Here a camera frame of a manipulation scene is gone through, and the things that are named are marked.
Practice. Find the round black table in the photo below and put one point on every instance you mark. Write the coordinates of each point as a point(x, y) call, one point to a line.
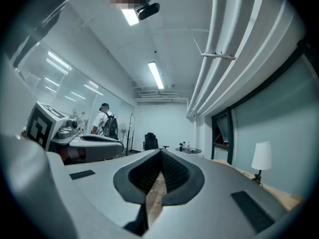
point(189, 150)

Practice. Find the black office chair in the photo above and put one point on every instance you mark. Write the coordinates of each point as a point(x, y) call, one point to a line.
point(150, 142)

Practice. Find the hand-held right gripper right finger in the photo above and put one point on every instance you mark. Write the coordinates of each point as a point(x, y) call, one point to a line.
point(211, 208)

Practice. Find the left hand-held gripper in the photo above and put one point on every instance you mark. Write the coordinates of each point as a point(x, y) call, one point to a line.
point(40, 126)

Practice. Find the person's black shirt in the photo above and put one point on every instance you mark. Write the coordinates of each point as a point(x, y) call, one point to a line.
point(37, 11)

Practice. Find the white shade table lamp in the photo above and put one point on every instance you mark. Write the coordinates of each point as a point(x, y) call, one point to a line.
point(261, 155)

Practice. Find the white ceiling pipe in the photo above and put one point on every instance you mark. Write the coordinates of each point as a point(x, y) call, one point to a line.
point(210, 43)
point(224, 66)

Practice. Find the black framed window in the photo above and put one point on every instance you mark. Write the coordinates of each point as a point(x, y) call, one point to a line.
point(221, 136)

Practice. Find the black head camera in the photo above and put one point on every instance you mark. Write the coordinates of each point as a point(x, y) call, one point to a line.
point(148, 11)

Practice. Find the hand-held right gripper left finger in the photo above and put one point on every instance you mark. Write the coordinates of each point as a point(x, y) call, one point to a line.
point(99, 183)

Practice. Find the white pipe bracket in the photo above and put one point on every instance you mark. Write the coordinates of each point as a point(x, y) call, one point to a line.
point(219, 55)

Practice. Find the long ceiling light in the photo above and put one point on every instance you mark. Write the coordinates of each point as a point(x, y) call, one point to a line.
point(130, 16)
point(156, 75)

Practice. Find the black metal frame stand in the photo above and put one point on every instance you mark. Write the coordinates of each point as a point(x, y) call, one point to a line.
point(131, 133)

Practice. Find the black T-shaped stand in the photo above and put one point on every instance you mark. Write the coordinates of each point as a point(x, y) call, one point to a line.
point(165, 147)

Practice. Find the white standing fan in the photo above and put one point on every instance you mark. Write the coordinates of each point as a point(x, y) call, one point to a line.
point(122, 128)

